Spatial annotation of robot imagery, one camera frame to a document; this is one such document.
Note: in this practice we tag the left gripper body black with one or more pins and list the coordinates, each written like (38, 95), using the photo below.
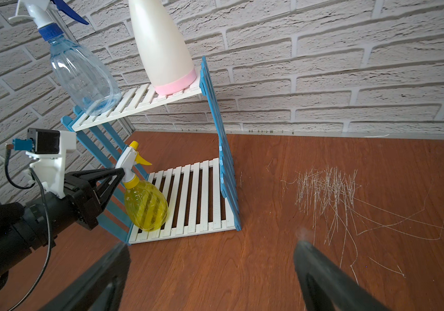
(44, 218)

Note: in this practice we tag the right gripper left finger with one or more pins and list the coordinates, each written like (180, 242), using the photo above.
(101, 287)

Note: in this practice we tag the clear blue spray bottle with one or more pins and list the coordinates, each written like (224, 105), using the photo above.
(80, 72)

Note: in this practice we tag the blue white wooden shelf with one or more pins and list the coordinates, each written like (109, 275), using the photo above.
(202, 197)

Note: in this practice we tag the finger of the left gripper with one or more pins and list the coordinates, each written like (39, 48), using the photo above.
(105, 191)
(93, 176)

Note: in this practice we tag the yellow spray bottle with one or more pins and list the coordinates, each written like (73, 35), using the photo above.
(145, 205)

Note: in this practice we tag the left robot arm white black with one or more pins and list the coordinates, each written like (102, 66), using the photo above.
(13, 248)

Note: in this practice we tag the white pink spray bottle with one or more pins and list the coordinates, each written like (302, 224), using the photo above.
(163, 52)

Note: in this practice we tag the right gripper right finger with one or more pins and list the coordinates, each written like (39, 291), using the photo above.
(325, 286)

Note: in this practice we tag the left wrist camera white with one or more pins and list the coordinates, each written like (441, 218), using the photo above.
(48, 149)

